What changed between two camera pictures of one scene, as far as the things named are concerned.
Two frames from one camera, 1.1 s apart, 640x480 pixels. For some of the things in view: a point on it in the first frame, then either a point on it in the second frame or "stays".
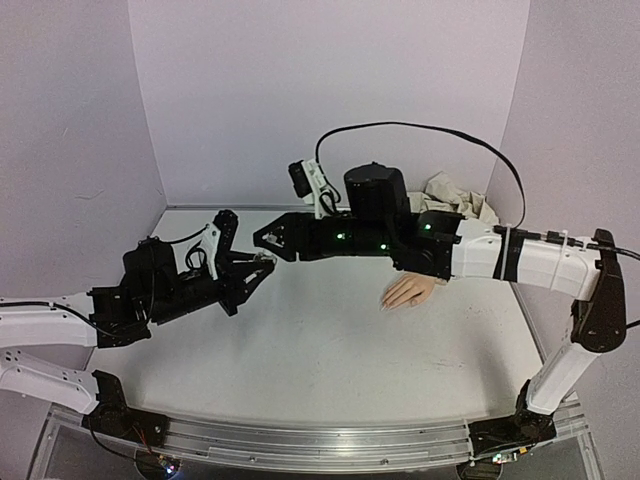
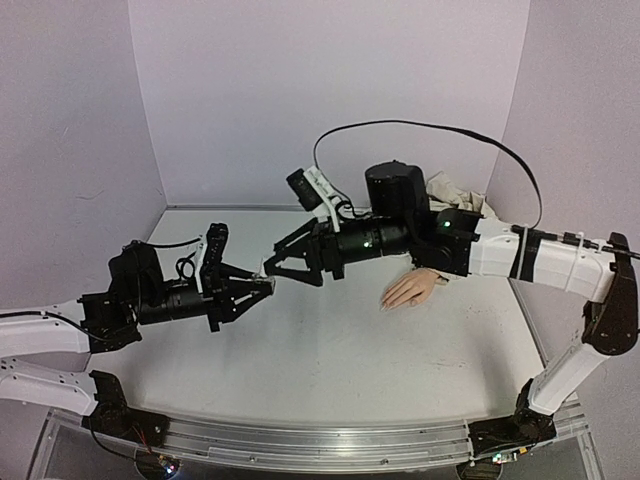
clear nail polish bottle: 265,258 → 266,284
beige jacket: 441,194 stays
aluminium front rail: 334,444 stays
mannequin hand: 410,289 stays
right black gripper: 292,236 → 327,250
